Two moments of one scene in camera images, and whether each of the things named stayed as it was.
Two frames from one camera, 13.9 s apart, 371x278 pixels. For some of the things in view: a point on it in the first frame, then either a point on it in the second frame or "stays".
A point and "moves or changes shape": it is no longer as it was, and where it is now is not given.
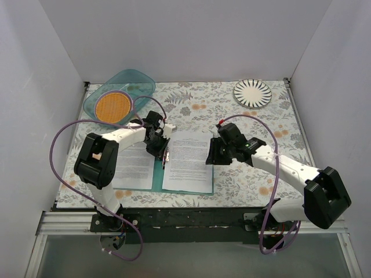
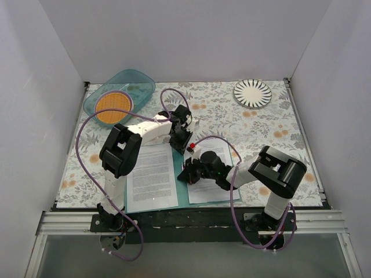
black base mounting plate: [194, 225] stays
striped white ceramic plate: [253, 93] stays
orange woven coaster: [112, 108] stays
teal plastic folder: [159, 183] moves or changes shape
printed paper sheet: [186, 169] -> [209, 190]
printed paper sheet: [134, 168] moves or changes shape
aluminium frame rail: [68, 223] stays
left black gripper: [158, 145] -> [179, 138]
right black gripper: [216, 152] -> [192, 169]
